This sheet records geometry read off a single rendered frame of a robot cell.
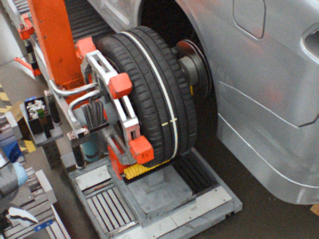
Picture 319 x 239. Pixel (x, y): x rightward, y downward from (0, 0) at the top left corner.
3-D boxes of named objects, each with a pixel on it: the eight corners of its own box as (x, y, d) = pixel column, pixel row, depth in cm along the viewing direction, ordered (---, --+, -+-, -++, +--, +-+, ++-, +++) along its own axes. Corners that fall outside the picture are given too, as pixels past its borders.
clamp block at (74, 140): (92, 140, 178) (90, 131, 174) (73, 148, 175) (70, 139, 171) (88, 132, 181) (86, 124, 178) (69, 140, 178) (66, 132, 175)
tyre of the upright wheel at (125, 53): (191, 173, 217) (206, 89, 165) (151, 192, 210) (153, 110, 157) (134, 89, 252) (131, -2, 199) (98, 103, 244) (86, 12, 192)
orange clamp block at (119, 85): (130, 94, 175) (133, 86, 166) (113, 101, 172) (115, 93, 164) (123, 79, 176) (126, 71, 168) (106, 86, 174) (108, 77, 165)
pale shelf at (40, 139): (64, 136, 250) (62, 133, 248) (37, 147, 245) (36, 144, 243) (44, 99, 279) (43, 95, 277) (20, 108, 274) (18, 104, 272)
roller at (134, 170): (174, 160, 222) (174, 153, 218) (124, 184, 213) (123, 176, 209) (169, 153, 226) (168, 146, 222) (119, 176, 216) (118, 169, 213)
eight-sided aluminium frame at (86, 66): (147, 181, 200) (135, 93, 164) (135, 186, 198) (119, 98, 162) (103, 117, 237) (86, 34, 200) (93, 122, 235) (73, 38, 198)
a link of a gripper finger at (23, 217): (44, 225, 115) (13, 221, 116) (40, 211, 111) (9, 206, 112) (40, 234, 112) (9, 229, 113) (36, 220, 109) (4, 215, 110)
